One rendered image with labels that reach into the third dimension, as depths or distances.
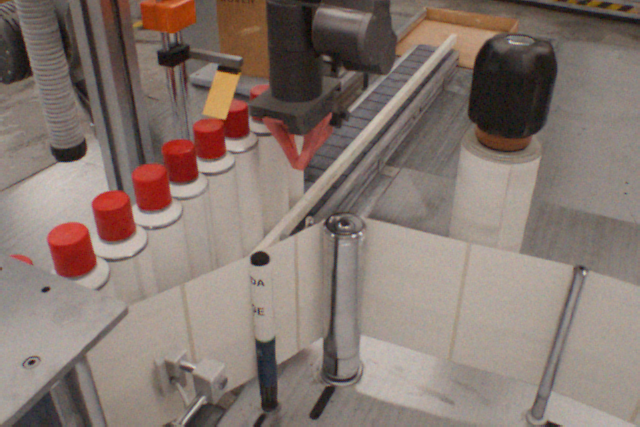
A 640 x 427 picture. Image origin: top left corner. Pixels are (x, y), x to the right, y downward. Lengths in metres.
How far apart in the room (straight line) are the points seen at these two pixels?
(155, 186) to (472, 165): 0.33
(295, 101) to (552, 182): 0.57
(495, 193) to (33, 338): 0.48
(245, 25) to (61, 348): 1.07
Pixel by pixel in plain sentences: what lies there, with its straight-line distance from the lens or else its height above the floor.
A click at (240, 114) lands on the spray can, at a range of 0.70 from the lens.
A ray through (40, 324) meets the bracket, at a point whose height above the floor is 1.14.
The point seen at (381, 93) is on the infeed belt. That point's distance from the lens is 1.24.
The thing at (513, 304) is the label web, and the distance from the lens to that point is 0.57.
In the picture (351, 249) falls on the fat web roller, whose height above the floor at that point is 1.05.
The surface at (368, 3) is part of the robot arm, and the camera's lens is 0.59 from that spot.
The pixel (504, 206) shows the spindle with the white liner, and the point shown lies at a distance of 0.69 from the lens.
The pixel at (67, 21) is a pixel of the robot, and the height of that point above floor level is 0.93.
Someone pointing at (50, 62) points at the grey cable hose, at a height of 1.18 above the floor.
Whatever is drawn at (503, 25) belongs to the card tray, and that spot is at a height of 0.85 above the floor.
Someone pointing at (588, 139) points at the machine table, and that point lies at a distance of 1.27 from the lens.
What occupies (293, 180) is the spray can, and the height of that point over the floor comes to 0.94.
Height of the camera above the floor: 1.39
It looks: 33 degrees down
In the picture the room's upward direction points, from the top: straight up
